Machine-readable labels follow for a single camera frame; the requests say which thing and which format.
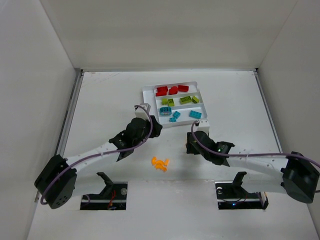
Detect teal rounded lego brick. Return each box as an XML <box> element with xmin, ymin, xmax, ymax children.
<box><xmin>159</xmin><ymin>106</ymin><xmax>172</xmax><ymax>116</ymax></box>

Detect teal square lego brick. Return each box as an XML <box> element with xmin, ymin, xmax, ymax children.
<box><xmin>172</xmin><ymin>111</ymin><xmax>181</xmax><ymax>119</ymax></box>

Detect lime green lego brick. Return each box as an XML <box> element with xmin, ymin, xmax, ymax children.
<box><xmin>161</xmin><ymin>98</ymin><xmax>168</xmax><ymax>105</ymax></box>
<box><xmin>168</xmin><ymin>98</ymin><xmax>175</xmax><ymax>107</ymax></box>

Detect red sloped lego brick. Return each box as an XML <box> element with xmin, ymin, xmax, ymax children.
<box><xmin>155</xmin><ymin>91</ymin><xmax>167</xmax><ymax>97</ymax></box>

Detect red round lego brick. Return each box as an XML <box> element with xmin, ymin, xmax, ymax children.
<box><xmin>168</xmin><ymin>86</ymin><xmax>179</xmax><ymax>95</ymax></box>

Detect teal long lego brick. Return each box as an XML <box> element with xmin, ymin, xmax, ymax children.
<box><xmin>189</xmin><ymin>110</ymin><xmax>202</xmax><ymax>119</ymax></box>

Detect small red lego brick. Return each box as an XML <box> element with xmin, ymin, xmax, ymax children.
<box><xmin>156</xmin><ymin>86</ymin><xmax>168</xmax><ymax>92</ymax></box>

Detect red lego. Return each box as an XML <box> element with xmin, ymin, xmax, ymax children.
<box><xmin>177</xmin><ymin>85</ymin><xmax>189</xmax><ymax>93</ymax></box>

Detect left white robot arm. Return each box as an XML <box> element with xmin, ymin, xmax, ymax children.
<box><xmin>34</xmin><ymin>115</ymin><xmax>163</xmax><ymax>209</ymax></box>

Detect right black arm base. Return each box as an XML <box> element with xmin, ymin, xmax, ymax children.
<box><xmin>215</xmin><ymin>171</ymin><xmax>269</xmax><ymax>210</ymax></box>

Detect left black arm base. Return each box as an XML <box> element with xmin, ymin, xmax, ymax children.
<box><xmin>80</xmin><ymin>172</ymin><xmax>128</xmax><ymax>211</ymax></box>

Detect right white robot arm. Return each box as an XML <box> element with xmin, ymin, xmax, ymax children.
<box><xmin>186</xmin><ymin>130</ymin><xmax>320</xmax><ymax>204</ymax></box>

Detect white divided sorting tray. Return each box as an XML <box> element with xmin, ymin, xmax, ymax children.
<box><xmin>142</xmin><ymin>81</ymin><xmax>208</xmax><ymax>128</ymax></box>

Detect orange arch lego pieces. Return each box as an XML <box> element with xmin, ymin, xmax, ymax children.
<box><xmin>151</xmin><ymin>156</ymin><xmax>170</xmax><ymax>173</ymax></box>

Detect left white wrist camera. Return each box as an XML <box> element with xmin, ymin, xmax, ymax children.
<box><xmin>134</xmin><ymin>103</ymin><xmax>151</xmax><ymax>120</ymax></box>

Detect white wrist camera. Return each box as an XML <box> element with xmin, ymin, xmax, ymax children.
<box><xmin>134</xmin><ymin>103</ymin><xmax>151</xmax><ymax>120</ymax></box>
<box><xmin>195</xmin><ymin>119</ymin><xmax>210</xmax><ymax>134</ymax></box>

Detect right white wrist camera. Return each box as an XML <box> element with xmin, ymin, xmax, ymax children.
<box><xmin>195</xmin><ymin>119</ymin><xmax>210</xmax><ymax>134</ymax></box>

